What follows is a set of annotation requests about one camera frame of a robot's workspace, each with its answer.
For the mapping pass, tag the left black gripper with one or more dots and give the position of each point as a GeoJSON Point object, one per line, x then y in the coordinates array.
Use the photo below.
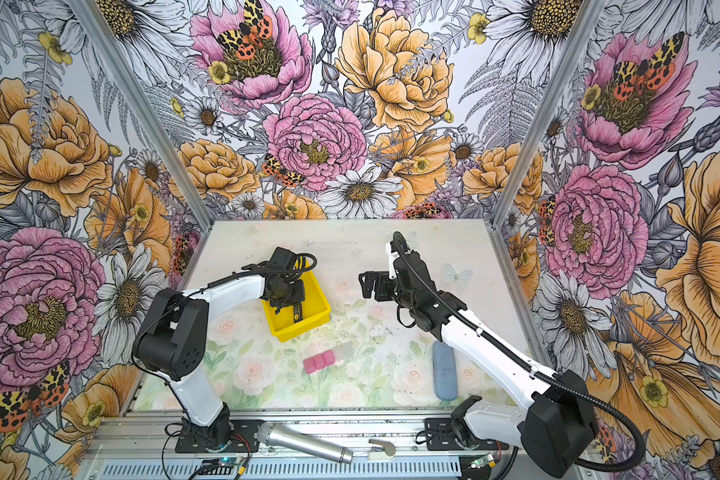
{"type": "Point", "coordinates": [297, 298]}

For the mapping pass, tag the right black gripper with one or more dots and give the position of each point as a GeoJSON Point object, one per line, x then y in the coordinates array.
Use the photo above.
{"type": "Point", "coordinates": [381, 293]}

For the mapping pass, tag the black yellow handled screwdriver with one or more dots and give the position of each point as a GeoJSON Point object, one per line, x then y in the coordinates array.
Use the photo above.
{"type": "Point", "coordinates": [297, 313]}

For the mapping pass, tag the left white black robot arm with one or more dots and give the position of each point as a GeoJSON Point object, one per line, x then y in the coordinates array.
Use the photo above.
{"type": "Point", "coordinates": [171, 343]}

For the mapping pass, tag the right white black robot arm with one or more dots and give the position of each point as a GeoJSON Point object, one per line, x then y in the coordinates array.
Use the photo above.
{"type": "Point", "coordinates": [554, 425]}

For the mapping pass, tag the yellow plastic bin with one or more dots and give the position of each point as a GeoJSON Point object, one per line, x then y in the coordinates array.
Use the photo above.
{"type": "Point", "coordinates": [316, 312]}

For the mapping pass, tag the pink block toy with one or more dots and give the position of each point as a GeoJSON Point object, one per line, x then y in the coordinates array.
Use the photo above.
{"type": "Point", "coordinates": [319, 362]}

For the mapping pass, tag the blue grey glasses case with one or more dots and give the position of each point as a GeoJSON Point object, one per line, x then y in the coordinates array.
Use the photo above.
{"type": "Point", "coordinates": [444, 372]}

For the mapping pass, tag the green circuit board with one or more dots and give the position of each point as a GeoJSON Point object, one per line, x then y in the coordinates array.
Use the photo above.
{"type": "Point", "coordinates": [224, 468]}

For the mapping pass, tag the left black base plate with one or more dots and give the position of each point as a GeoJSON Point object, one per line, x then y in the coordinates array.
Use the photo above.
{"type": "Point", "coordinates": [236, 436]}

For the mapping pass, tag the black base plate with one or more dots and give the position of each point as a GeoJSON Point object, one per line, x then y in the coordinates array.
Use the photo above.
{"type": "Point", "coordinates": [439, 434]}
{"type": "Point", "coordinates": [236, 436]}

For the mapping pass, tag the aluminium front rail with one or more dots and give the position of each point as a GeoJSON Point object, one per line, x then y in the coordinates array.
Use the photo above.
{"type": "Point", "coordinates": [144, 435]}

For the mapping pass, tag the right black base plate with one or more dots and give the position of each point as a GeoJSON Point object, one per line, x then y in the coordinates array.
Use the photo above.
{"type": "Point", "coordinates": [439, 434]}

